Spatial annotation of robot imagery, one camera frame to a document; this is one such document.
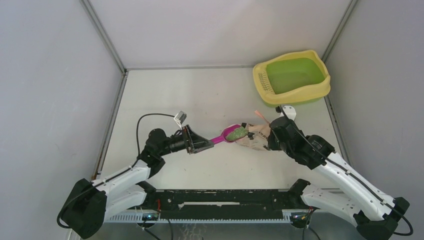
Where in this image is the pink cat litter bag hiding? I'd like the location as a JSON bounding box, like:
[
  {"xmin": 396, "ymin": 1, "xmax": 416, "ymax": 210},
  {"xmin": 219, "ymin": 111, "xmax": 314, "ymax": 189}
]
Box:
[{"xmin": 235, "ymin": 110, "xmax": 271, "ymax": 151}]

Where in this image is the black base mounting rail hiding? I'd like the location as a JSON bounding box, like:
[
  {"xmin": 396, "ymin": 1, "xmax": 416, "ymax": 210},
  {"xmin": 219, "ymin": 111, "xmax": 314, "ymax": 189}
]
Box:
[{"xmin": 141, "ymin": 189, "xmax": 310, "ymax": 219}]

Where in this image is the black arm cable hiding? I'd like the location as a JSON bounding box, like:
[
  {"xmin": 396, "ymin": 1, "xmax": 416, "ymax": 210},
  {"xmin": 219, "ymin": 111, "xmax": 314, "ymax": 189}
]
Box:
[
  {"xmin": 56, "ymin": 113, "xmax": 176, "ymax": 229},
  {"xmin": 278, "ymin": 105, "xmax": 414, "ymax": 237}
]

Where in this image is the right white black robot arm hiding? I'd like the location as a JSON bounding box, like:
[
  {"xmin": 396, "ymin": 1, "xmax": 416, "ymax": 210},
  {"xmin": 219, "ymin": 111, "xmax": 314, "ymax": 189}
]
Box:
[{"xmin": 268, "ymin": 116, "xmax": 410, "ymax": 240}]

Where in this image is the green cat litter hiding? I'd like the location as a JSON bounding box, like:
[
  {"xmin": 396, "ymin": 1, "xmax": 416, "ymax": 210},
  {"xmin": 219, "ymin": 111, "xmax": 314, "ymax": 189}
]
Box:
[{"xmin": 225, "ymin": 126, "xmax": 249, "ymax": 142}]

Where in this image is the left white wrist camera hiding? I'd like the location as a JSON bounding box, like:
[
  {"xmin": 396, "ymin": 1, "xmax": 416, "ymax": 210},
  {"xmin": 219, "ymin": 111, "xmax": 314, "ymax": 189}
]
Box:
[{"xmin": 173, "ymin": 111, "xmax": 187, "ymax": 130}]

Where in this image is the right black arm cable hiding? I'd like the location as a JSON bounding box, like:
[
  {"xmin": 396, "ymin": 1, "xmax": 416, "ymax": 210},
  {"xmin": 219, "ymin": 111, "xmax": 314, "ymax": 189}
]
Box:
[{"xmin": 278, "ymin": 105, "xmax": 414, "ymax": 237}]

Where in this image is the yellow green litter box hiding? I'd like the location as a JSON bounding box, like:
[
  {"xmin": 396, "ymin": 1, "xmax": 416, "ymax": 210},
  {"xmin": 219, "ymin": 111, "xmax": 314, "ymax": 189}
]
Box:
[{"xmin": 252, "ymin": 49, "xmax": 331, "ymax": 107}]

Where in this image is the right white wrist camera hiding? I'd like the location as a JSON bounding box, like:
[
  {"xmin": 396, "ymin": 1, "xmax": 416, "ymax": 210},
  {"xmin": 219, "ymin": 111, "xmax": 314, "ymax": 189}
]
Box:
[{"xmin": 275, "ymin": 105, "xmax": 297, "ymax": 121}]

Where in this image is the white slotted cable duct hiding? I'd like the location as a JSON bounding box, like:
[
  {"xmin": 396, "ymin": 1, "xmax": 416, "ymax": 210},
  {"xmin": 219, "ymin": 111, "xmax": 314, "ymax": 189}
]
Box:
[{"xmin": 104, "ymin": 211, "xmax": 292, "ymax": 224}]

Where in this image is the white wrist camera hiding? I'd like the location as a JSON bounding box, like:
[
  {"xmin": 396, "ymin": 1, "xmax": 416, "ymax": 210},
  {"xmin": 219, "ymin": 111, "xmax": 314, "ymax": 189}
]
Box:
[
  {"xmin": 275, "ymin": 105, "xmax": 297, "ymax": 121},
  {"xmin": 173, "ymin": 111, "xmax": 187, "ymax": 130}
]

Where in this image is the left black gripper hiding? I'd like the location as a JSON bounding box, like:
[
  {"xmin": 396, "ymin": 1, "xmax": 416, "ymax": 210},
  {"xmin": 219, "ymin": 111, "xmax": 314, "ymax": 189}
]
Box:
[{"xmin": 158, "ymin": 124, "xmax": 214, "ymax": 157}]

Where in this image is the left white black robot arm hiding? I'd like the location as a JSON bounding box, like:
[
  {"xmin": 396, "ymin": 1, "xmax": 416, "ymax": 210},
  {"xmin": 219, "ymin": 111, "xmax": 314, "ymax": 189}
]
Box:
[{"xmin": 56, "ymin": 125, "xmax": 215, "ymax": 239}]

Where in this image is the magenta plastic scoop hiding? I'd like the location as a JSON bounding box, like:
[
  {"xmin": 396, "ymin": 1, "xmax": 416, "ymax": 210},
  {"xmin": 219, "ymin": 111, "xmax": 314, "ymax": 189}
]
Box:
[{"xmin": 211, "ymin": 124, "xmax": 249, "ymax": 144}]

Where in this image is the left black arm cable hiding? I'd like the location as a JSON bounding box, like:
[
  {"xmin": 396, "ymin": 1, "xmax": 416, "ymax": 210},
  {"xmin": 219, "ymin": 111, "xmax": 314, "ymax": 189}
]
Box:
[{"xmin": 56, "ymin": 113, "xmax": 176, "ymax": 229}]

